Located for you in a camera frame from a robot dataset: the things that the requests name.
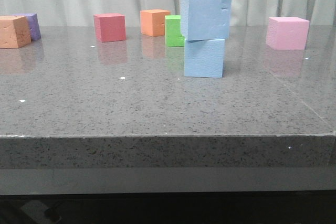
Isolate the textured light blue foam cube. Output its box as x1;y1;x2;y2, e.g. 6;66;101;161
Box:
180;0;232;41

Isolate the smooth light blue foam cube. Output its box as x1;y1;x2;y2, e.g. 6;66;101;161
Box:
184;39;225;78

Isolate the orange foam cube centre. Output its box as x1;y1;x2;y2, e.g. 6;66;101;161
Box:
140;9;171;37

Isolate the green foam cube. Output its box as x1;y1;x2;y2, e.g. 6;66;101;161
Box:
165;15;185;47

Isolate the red foam cube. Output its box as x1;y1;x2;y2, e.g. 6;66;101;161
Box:
93;13;126;42

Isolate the pink foam cube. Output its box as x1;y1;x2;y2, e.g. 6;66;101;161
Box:
266;17;310;50

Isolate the purple foam cube left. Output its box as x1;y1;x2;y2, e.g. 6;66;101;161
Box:
14;13;41;40

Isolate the dented orange foam cube left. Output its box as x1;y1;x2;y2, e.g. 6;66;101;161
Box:
0;15;31;48

